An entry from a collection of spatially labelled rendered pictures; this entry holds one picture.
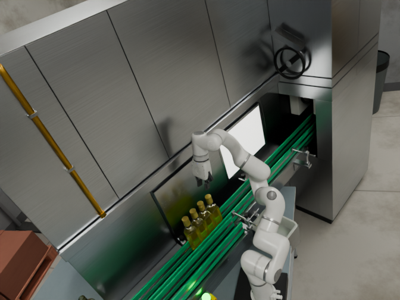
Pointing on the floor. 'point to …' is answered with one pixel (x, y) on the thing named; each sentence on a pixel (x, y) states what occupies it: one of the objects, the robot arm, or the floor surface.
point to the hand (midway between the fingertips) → (203, 184)
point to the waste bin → (383, 57)
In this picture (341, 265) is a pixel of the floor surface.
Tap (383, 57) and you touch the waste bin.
